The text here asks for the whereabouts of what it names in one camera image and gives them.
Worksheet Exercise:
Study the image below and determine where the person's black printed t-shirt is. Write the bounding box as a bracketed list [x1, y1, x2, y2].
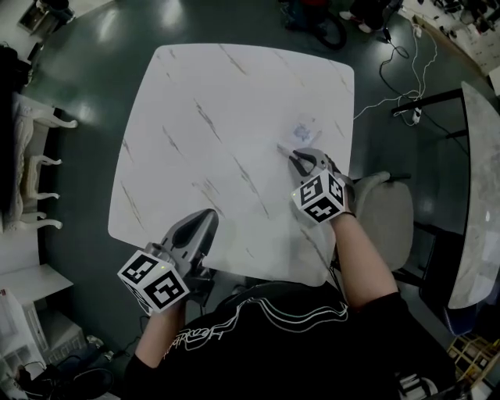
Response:
[123, 280, 457, 400]

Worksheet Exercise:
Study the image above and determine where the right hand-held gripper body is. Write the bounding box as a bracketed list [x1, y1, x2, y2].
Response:
[291, 155, 356, 225]

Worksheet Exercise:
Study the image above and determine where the white cabinet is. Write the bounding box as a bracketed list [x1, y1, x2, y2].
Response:
[0, 263, 76, 378]

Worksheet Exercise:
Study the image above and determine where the cream dressing table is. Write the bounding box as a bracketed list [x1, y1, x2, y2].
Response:
[9, 91, 79, 234]

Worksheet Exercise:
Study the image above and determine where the white small packet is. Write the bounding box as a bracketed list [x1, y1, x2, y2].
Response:
[287, 112, 324, 145]

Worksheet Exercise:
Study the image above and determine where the person's right forearm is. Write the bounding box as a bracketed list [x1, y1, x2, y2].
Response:
[330, 212, 400, 313]

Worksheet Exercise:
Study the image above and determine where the white cable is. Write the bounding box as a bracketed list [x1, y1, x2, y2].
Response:
[353, 88, 425, 120]

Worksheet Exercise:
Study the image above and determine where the grey stone long table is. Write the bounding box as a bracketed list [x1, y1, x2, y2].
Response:
[391, 80, 500, 310]

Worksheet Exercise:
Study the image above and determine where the white shelf unit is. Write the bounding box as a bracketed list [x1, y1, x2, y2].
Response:
[402, 0, 500, 77]

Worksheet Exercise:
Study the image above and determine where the white marble square table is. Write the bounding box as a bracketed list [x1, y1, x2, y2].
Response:
[107, 42, 355, 288]

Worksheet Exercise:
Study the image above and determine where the light grey upholstered chair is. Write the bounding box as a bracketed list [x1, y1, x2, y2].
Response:
[351, 170, 438, 291]

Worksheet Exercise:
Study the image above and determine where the cream stool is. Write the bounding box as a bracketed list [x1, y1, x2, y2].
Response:
[22, 154, 64, 202]

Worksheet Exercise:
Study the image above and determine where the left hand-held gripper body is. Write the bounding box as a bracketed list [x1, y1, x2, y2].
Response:
[116, 237, 218, 316]

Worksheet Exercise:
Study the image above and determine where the person's left forearm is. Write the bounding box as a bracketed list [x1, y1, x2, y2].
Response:
[134, 303, 189, 369]

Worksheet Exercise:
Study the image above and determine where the wooden frame crate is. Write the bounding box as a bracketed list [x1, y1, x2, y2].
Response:
[446, 333, 496, 392]

